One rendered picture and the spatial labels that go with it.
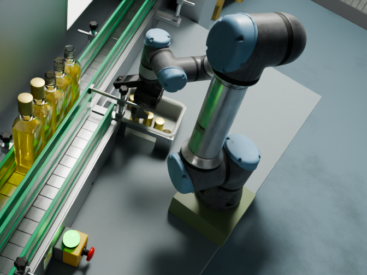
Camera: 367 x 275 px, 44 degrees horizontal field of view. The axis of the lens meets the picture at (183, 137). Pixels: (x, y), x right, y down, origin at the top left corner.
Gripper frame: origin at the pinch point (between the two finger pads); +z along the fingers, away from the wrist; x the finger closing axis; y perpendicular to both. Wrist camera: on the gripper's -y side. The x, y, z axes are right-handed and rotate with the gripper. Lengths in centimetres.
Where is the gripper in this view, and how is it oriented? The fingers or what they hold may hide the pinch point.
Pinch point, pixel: (135, 112)
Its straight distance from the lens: 159.0
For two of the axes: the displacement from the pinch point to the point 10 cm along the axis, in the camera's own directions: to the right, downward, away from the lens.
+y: 9.3, 3.7, -0.4
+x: 3.0, -6.9, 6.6
